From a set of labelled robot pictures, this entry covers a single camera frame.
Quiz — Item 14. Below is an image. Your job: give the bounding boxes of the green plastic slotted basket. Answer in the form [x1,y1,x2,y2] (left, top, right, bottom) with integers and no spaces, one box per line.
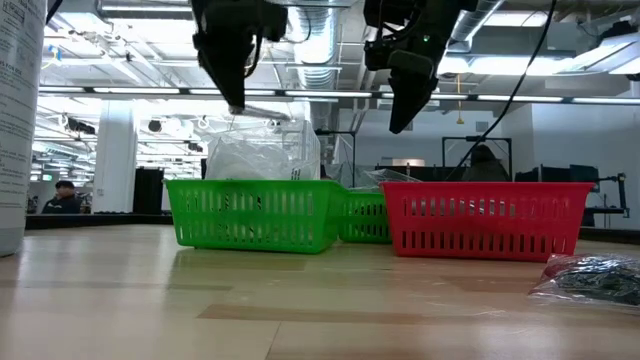
[339,187,392,245]
[164,178,349,255]

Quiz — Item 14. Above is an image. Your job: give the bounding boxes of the person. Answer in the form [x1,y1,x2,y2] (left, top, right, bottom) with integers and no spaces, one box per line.
[460,144,510,183]
[40,179,84,215]

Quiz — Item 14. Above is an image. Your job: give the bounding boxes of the clear bag white cotton balls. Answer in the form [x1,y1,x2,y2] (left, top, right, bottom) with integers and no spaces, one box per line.
[204,134,301,181]

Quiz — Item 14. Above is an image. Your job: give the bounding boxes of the white plastic cup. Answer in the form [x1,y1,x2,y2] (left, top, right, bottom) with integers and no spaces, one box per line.
[0,0,49,258]

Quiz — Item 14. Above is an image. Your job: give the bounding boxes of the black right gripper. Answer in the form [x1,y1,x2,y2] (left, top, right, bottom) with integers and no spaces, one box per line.
[362,0,452,136]

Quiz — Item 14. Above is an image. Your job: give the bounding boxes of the red plastic slotted basket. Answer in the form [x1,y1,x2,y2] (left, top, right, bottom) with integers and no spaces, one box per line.
[378,180,596,263]

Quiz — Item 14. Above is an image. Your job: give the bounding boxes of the clear bag of white swabs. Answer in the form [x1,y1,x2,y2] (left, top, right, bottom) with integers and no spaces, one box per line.
[287,119,322,181]

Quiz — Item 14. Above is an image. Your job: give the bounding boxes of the long ceiling light strip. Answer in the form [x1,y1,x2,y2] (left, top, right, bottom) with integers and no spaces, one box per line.
[37,85,640,105]

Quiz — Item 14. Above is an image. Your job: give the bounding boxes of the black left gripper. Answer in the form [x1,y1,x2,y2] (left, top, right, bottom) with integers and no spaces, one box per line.
[191,0,290,115]

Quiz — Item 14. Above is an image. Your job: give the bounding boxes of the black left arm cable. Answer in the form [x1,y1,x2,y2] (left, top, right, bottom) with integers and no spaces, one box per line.
[46,0,65,25]

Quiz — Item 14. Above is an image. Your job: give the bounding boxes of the black stand frame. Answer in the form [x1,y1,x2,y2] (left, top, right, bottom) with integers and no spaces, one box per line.
[314,129,357,189]
[441,135,513,182]

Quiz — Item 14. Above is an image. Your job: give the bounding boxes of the black aluminium table frame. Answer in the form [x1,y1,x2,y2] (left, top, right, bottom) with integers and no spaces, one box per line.
[24,212,640,246]

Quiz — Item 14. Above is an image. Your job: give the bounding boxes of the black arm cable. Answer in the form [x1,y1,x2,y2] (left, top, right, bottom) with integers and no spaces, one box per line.
[46,0,65,25]
[443,0,559,182]

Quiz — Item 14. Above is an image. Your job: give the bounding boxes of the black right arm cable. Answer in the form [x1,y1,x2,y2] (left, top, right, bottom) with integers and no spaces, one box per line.
[443,0,559,182]

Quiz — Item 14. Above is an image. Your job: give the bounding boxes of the yellow hanging cord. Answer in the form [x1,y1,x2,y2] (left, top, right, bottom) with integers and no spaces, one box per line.
[454,73,465,126]

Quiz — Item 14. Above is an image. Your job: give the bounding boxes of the white column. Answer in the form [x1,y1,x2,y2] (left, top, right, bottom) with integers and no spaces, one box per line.
[92,99,139,215]

